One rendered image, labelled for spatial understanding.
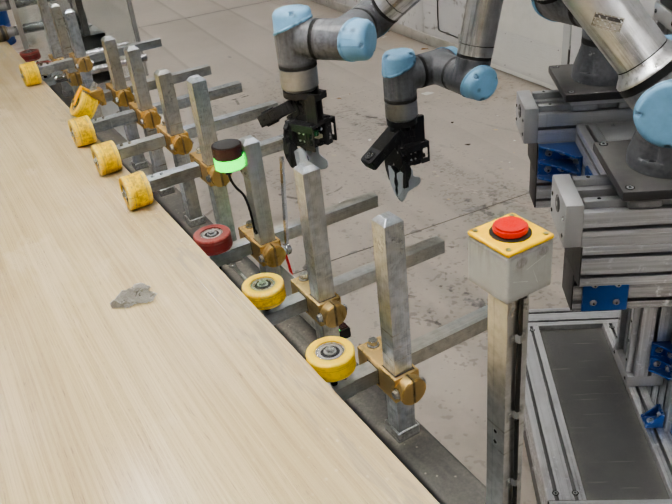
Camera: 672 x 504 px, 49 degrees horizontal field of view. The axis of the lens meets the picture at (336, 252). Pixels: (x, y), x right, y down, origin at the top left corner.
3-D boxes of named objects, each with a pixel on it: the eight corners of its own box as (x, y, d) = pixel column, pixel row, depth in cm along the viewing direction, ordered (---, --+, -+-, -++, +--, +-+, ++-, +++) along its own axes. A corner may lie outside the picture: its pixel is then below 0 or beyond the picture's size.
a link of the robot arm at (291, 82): (270, 69, 143) (298, 57, 148) (273, 92, 145) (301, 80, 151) (299, 74, 139) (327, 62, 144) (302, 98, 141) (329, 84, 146)
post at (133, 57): (171, 197, 230) (134, 43, 205) (175, 201, 227) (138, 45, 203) (160, 200, 229) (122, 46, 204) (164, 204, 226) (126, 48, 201)
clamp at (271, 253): (260, 239, 171) (257, 220, 168) (287, 263, 161) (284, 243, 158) (238, 247, 169) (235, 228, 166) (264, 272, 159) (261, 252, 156)
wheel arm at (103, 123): (238, 89, 232) (236, 78, 230) (243, 92, 229) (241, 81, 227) (80, 133, 212) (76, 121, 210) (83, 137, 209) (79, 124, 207)
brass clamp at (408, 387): (384, 355, 134) (383, 333, 132) (430, 396, 124) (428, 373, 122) (356, 369, 132) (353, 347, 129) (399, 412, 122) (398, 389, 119)
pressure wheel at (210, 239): (229, 262, 168) (220, 218, 162) (244, 277, 162) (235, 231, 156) (197, 274, 165) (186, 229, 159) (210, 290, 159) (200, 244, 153)
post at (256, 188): (283, 322, 175) (251, 132, 151) (290, 329, 172) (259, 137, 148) (270, 327, 174) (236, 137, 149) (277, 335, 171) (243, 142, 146)
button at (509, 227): (511, 224, 87) (511, 211, 87) (535, 237, 84) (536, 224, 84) (485, 235, 86) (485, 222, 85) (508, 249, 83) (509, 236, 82)
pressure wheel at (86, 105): (83, 117, 238) (94, 95, 236) (89, 124, 231) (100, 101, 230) (65, 110, 234) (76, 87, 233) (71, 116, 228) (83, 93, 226)
